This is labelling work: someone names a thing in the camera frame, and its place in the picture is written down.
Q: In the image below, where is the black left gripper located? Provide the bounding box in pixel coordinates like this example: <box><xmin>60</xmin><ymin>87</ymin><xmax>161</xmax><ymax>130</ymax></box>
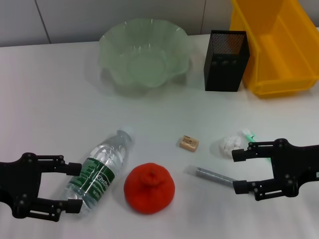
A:
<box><xmin>0</xmin><ymin>153</ymin><xmax>83</xmax><ymax>222</ymax></box>

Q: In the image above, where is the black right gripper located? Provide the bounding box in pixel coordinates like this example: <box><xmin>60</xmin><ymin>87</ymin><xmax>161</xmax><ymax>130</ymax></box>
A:
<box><xmin>231</xmin><ymin>138</ymin><xmax>319</xmax><ymax>201</ymax></box>

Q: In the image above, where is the green utility knife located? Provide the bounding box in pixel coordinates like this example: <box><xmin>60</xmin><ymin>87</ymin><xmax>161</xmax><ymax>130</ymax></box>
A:
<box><xmin>240</xmin><ymin>128</ymin><xmax>272</xmax><ymax>164</ymax></box>

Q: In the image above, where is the clear water bottle green label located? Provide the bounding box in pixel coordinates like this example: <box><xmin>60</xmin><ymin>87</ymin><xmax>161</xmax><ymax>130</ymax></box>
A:
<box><xmin>63</xmin><ymin>126</ymin><xmax>137</xmax><ymax>217</ymax></box>

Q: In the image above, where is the beige eraser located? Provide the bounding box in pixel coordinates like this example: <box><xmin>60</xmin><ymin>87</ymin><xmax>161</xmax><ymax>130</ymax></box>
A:
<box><xmin>178</xmin><ymin>134</ymin><xmax>200</xmax><ymax>152</ymax></box>

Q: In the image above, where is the orange fruit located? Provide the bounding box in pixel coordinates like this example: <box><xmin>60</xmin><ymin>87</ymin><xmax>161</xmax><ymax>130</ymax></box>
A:
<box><xmin>124</xmin><ymin>162</ymin><xmax>175</xmax><ymax>214</ymax></box>

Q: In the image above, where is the grey marker pen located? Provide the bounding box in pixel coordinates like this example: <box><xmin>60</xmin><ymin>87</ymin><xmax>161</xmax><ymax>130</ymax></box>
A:
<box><xmin>184</xmin><ymin>165</ymin><xmax>235</xmax><ymax>189</ymax></box>

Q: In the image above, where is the black mesh pen holder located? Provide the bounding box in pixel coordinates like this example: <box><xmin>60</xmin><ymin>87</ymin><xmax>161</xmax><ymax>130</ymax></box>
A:
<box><xmin>203</xmin><ymin>29</ymin><xmax>251</xmax><ymax>92</ymax></box>

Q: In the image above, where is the green glass fruit bowl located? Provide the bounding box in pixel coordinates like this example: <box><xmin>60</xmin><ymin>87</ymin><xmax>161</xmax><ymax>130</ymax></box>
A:
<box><xmin>98</xmin><ymin>16</ymin><xmax>194</xmax><ymax>93</ymax></box>

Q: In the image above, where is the yellow plastic bin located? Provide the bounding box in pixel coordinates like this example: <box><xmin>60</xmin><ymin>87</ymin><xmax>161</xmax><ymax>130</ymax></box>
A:
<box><xmin>229</xmin><ymin>0</ymin><xmax>319</xmax><ymax>99</ymax></box>

